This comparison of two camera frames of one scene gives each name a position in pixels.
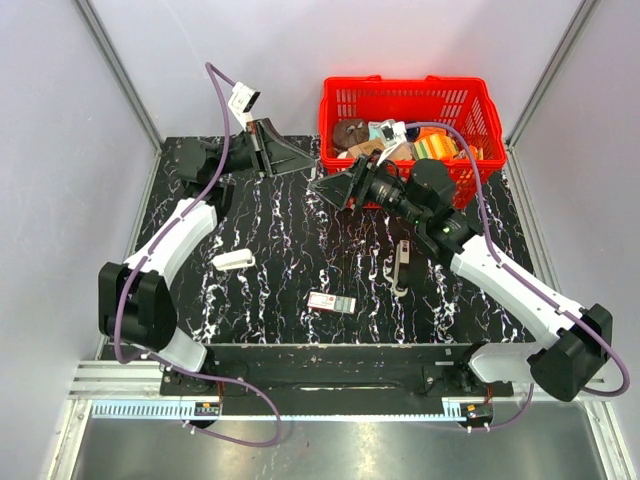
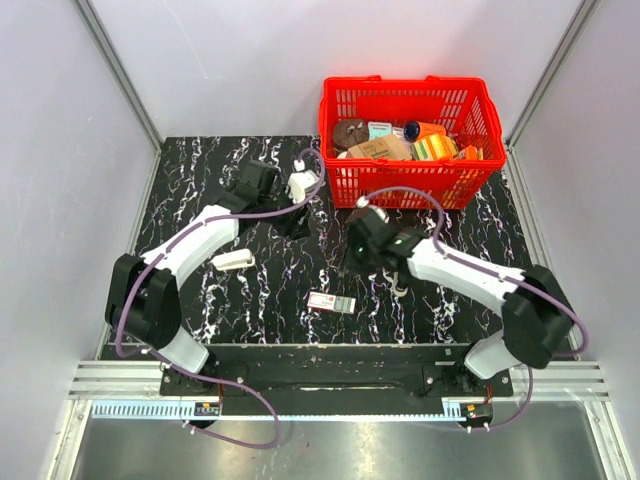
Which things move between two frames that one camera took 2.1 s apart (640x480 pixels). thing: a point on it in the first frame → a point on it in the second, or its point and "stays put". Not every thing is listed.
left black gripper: [281, 157] → [297, 224]
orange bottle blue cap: [416, 133] stays put
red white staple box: [343, 304] stays put
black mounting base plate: [342, 371] stays put
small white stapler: [234, 260] stays put
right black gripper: [335, 189] → [351, 243]
